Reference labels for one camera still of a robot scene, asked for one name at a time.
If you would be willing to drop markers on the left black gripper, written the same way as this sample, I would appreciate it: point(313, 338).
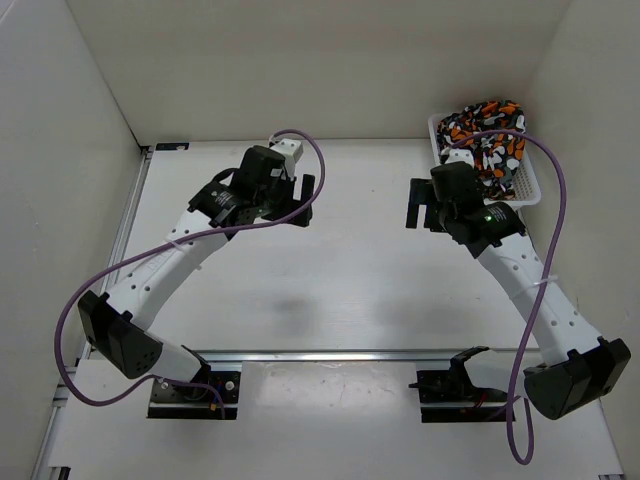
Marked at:
point(287, 183)

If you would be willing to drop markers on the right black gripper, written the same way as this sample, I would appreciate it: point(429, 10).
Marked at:
point(421, 193)

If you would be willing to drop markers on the orange camouflage shorts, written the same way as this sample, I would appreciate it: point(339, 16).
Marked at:
point(498, 156)

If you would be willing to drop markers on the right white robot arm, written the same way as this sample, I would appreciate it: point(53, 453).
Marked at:
point(577, 365)

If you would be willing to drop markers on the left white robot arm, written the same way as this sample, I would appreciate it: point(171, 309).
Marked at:
point(117, 322)

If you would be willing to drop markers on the white plastic basket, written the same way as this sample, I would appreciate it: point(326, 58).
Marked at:
point(526, 187)

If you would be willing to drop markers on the blue label sticker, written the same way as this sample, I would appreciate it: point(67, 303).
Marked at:
point(172, 146)

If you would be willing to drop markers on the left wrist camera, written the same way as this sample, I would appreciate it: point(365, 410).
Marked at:
point(291, 149)

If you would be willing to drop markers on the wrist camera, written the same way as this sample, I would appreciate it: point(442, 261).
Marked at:
point(458, 155)
point(291, 149)

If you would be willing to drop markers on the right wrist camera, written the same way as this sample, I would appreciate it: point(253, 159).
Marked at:
point(458, 155)

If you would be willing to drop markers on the aluminium left rail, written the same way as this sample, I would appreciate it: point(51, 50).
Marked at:
point(124, 230)

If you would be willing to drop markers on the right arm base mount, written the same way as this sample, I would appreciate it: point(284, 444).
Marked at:
point(448, 396)

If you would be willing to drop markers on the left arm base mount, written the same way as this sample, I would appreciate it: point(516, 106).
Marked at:
point(169, 402)

